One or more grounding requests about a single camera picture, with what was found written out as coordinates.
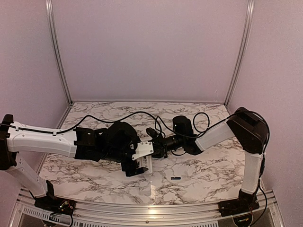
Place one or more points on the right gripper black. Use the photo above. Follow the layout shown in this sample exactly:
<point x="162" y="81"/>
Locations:
<point x="160" y="148"/>

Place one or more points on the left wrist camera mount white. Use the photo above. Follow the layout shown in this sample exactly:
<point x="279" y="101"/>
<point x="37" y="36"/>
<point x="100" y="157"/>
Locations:
<point x="144" y="148"/>

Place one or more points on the aluminium frame post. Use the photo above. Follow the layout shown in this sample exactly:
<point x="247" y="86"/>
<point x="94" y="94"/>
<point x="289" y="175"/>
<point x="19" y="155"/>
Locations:
<point x="242" y="49"/>
<point x="56" y="50"/>

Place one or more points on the right aluminium frame post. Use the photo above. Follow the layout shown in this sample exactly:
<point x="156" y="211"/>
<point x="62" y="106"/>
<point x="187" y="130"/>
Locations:
<point x="242" y="49"/>

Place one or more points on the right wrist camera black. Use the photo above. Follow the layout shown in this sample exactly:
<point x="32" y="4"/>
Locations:
<point x="152" y="133"/>

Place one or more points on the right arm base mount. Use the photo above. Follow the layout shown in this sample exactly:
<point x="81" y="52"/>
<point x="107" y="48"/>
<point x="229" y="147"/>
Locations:
<point x="237" y="206"/>

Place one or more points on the white remote control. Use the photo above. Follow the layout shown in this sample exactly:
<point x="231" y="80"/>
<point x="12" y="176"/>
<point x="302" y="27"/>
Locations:
<point x="146" y="163"/>

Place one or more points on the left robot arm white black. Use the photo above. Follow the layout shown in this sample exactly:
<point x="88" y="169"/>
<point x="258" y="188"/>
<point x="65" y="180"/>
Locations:
<point x="76" y="142"/>

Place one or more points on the left aluminium frame post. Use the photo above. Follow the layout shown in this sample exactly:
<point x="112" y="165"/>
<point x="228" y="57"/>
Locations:
<point x="56" y="50"/>

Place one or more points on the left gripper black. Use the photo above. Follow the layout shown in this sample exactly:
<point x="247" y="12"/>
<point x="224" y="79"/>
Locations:
<point x="133" y="169"/>

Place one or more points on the front aluminium rail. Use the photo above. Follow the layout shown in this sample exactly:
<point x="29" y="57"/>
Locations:
<point x="99" y="214"/>

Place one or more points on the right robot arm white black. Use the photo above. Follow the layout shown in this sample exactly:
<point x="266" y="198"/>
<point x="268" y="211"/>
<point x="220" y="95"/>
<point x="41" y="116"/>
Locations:
<point x="248" y="128"/>

